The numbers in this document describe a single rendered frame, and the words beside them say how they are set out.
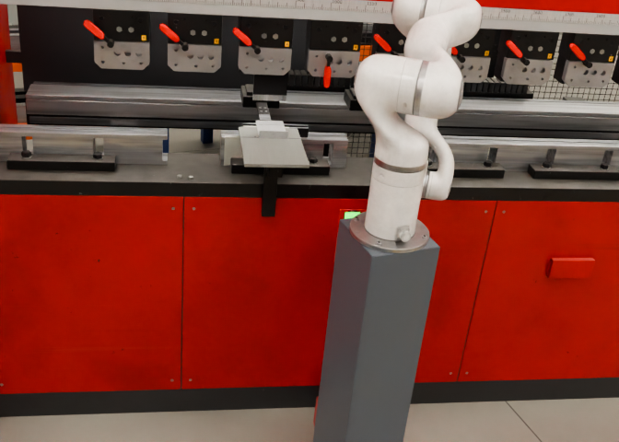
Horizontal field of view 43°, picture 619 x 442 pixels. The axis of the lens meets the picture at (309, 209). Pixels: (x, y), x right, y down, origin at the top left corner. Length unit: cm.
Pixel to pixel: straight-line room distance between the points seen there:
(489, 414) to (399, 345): 106
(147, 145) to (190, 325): 60
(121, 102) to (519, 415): 177
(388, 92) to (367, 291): 46
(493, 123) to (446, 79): 119
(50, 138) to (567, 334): 185
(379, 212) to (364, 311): 24
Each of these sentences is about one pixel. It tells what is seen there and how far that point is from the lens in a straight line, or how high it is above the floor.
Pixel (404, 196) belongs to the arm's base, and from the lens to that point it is 179.
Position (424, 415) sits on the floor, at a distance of 292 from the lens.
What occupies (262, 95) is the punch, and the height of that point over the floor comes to 110.
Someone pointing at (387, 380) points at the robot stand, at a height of 62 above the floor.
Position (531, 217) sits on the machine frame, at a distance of 263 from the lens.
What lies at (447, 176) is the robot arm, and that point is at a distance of 215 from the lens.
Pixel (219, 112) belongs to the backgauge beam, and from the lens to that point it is 265.
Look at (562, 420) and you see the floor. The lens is 307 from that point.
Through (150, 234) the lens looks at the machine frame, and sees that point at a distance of 241.
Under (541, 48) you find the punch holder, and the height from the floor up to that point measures 129.
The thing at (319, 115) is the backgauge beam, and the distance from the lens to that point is 269.
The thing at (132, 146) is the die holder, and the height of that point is 93.
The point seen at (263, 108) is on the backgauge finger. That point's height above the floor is 100.
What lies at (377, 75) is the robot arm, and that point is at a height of 139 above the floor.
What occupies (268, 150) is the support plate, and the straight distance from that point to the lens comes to 225.
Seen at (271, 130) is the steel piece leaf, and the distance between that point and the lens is 239.
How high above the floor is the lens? 191
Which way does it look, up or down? 28 degrees down
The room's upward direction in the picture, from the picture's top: 6 degrees clockwise
